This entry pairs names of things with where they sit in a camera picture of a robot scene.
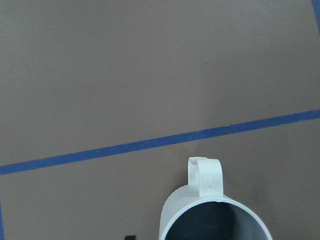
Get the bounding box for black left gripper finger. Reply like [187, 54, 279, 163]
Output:
[124, 235, 136, 240]

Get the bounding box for white ribbed HOME mug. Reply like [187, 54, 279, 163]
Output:
[159, 157, 272, 240]

